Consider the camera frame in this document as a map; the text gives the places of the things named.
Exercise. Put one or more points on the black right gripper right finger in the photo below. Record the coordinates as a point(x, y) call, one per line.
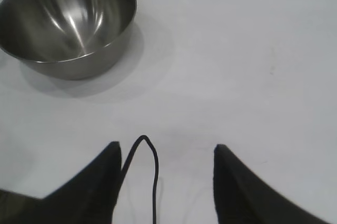
point(242, 197)

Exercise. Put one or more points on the stainless steel mixing bowl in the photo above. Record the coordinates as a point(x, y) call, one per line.
point(65, 18)

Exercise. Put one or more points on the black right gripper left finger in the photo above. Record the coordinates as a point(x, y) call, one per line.
point(89, 195)

